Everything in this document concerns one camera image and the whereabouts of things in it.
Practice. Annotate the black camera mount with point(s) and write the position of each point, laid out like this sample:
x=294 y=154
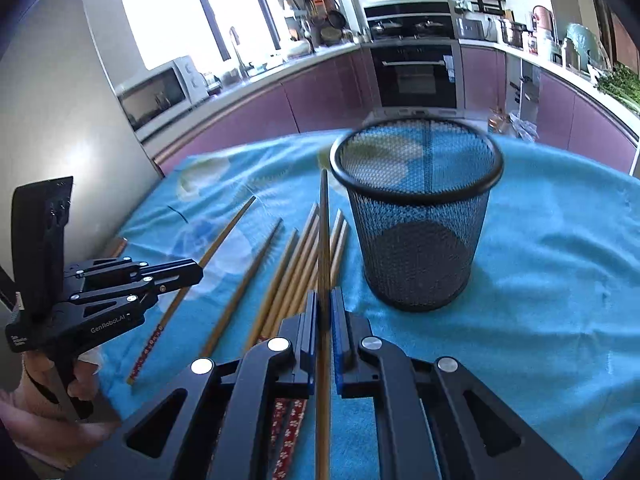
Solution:
x=39 y=214

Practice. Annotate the black built-in oven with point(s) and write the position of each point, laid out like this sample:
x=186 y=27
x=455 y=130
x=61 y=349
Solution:
x=418 y=74

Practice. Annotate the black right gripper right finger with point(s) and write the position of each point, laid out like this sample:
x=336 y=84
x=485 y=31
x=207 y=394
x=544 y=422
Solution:
x=434 y=420

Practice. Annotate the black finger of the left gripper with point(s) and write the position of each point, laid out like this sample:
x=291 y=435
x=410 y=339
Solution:
x=173 y=275

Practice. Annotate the black gas stove hood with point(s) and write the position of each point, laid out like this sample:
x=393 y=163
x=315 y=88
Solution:
x=417 y=19

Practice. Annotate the mint green appliance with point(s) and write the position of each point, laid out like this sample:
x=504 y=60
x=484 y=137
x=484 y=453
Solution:
x=587 y=45

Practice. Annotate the wooden chopstick red patterned end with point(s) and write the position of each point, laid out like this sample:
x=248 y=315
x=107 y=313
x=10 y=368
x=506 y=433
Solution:
x=183 y=291

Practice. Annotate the purple lower cabinets right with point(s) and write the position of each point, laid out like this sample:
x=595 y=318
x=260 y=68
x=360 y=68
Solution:
x=568 y=111

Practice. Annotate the steel cooking pot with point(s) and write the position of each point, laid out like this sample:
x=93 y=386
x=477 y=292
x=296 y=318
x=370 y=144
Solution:
x=512 y=33

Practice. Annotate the green leafy vegetables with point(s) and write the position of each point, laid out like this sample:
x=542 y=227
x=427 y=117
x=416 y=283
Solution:
x=623 y=84

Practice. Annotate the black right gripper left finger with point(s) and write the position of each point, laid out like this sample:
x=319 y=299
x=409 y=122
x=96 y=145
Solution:
x=213 y=421

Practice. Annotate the white microwave oven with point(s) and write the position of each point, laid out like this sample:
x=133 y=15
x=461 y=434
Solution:
x=154 y=99

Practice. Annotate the person's left hand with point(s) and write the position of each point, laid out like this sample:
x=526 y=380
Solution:
x=38 y=426

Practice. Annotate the blue tablecloth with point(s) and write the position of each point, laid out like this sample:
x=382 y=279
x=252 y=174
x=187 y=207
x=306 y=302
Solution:
x=549 y=319

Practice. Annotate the black mesh utensil cup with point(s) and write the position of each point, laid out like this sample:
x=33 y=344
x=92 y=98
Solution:
x=419 y=191

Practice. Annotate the kitchen faucet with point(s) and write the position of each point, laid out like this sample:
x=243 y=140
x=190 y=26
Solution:
x=243 y=69

